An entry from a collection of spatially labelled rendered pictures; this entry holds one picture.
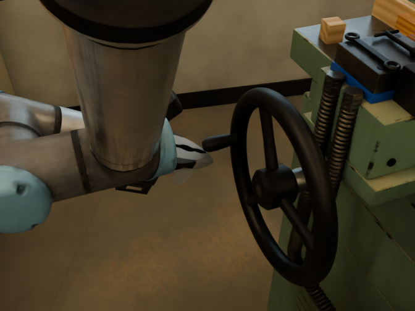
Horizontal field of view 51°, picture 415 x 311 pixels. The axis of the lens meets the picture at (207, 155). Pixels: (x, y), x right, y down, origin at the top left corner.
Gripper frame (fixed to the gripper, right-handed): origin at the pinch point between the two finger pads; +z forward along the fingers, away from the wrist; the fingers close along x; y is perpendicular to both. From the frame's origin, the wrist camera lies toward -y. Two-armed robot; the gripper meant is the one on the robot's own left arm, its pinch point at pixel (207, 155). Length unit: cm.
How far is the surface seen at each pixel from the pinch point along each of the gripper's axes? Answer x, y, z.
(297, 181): 12.4, -7.3, 6.4
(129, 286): -31, 77, 27
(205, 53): -121, 25, 64
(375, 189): 20.9, -14.4, 8.8
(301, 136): 16.1, -16.0, -2.8
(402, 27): -7.4, -30.7, 27.2
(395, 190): 21.3, -15.1, 11.8
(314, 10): -115, -15, 98
